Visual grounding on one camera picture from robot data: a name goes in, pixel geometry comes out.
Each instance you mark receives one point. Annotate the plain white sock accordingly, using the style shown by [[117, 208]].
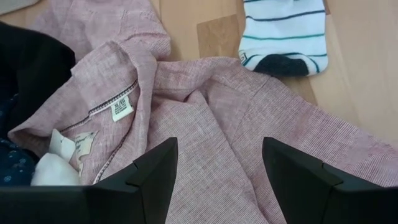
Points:
[[54, 171]]

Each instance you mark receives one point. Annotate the black garment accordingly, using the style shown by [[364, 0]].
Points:
[[34, 71]]

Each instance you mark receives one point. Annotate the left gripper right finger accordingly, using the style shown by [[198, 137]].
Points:
[[311, 193]]

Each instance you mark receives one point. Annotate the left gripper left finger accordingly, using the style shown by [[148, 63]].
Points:
[[146, 186]]

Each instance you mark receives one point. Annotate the navy dotted garment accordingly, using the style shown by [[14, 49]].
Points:
[[12, 161]]

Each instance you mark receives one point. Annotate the pink linen shirt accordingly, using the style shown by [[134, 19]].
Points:
[[202, 124]]

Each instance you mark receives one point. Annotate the white striped sock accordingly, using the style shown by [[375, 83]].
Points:
[[283, 31]]

